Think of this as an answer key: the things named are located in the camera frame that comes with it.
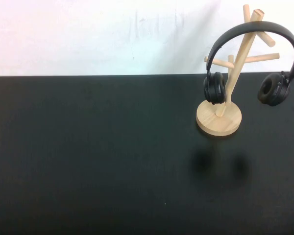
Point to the black over-ear headphones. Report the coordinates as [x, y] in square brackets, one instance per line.
[259, 24]

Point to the wooden branch headphone stand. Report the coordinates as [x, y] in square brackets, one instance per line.
[218, 122]

